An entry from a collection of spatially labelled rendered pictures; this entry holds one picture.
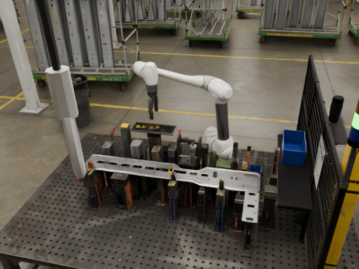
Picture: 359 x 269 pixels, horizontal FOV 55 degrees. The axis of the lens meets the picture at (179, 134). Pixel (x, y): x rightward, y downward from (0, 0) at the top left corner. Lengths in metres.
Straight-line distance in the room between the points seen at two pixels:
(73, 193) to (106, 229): 0.54
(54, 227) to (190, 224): 1.02
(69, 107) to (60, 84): 0.02
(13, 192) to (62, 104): 4.23
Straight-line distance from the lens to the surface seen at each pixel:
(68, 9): 6.80
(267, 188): 2.43
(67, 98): 0.28
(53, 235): 2.77
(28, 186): 4.51
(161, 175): 2.61
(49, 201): 3.06
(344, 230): 2.13
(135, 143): 2.80
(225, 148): 3.02
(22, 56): 5.96
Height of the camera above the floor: 2.62
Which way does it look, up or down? 32 degrees down
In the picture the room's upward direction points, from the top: 2 degrees counter-clockwise
